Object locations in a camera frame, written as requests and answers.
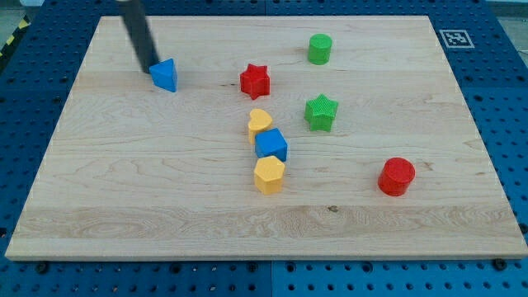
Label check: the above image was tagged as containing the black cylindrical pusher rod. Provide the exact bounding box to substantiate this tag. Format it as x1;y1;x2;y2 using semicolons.
117;0;159;73

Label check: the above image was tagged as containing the blue triangle block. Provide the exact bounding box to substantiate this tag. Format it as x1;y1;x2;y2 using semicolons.
149;59;177;92

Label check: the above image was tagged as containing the red star block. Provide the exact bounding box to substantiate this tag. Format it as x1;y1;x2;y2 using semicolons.
239;64;271;100

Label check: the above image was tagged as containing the yellow heart block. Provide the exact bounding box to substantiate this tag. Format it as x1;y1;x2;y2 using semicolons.
247;109;273;144

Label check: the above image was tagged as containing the blue cube block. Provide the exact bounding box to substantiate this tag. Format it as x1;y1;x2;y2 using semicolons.
255;128;288;162

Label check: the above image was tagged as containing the green cylinder block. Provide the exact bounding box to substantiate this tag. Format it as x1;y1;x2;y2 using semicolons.
308;33;332;65

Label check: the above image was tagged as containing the light wooden board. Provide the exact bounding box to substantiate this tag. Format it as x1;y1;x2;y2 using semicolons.
6;16;527;262

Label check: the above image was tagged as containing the yellow hexagon block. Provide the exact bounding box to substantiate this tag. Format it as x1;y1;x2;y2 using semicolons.
253;156;285;195

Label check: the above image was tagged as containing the green star block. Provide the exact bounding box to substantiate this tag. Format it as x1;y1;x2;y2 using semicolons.
304;93;339;132

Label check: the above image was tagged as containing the red cylinder block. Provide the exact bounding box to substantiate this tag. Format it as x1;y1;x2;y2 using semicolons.
378;157;416;196

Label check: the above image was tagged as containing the white fiducial marker tag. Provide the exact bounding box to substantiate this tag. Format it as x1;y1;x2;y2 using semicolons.
440;29;474;49

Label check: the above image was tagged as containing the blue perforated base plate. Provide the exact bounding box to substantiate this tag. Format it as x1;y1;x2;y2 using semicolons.
1;1;527;296

